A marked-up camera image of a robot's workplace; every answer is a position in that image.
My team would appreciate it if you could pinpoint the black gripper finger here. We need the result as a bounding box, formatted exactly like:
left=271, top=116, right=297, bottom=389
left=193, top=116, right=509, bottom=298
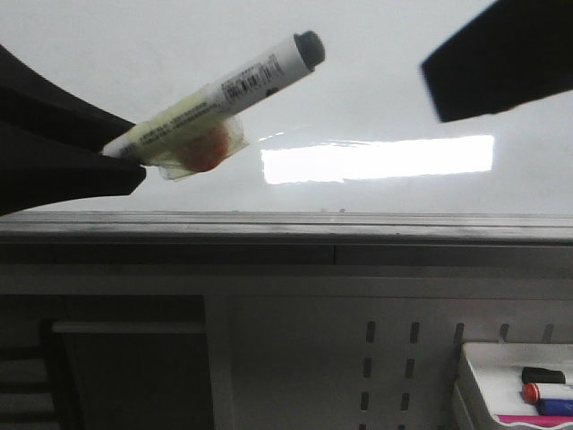
left=1, top=48, right=146, bottom=214
left=421, top=1, right=572, bottom=122

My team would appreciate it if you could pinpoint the white black whiteboard marker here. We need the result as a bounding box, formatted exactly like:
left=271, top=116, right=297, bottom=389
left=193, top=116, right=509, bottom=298
left=101, top=30, right=325, bottom=180

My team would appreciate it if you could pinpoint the white whiteboard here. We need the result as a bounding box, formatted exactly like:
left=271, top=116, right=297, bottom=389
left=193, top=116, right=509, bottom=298
left=1, top=1, right=572, bottom=215

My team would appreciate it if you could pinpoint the dark cabinet with shelf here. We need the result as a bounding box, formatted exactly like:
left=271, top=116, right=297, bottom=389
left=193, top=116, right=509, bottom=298
left=1, top=296, right=214, bottom=429

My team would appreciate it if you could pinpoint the white slotted pegboard panel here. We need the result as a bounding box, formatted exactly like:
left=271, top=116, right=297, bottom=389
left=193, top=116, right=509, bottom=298
left=205, top=269, right=572, bottom=429

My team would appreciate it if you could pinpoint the white plastic storage tray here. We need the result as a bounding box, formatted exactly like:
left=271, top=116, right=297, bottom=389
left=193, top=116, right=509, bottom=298
left=451, top=342, right=572, bottom=429

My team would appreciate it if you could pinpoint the black marker cap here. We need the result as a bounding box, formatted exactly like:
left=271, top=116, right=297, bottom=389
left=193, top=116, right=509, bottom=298
left=521, top=366, right=566, bottom=384

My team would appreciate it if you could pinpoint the red capped marker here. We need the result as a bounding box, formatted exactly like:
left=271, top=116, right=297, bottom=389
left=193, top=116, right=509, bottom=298
left=522, top=383, right=572, bottom=404

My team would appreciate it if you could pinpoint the blue capped marker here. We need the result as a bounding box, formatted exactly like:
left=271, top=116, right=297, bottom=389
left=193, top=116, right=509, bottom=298
left=536, top=399, right=573, bottom=417

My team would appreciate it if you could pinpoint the pink white eraser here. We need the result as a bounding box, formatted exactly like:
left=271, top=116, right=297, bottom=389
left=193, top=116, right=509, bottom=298
left=496, top=415, right=572, bottom=428

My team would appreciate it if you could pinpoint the grey whiteboard bottom frame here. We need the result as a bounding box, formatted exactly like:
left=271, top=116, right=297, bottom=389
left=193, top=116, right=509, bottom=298
left=1, top=211, right=572, bottom=271

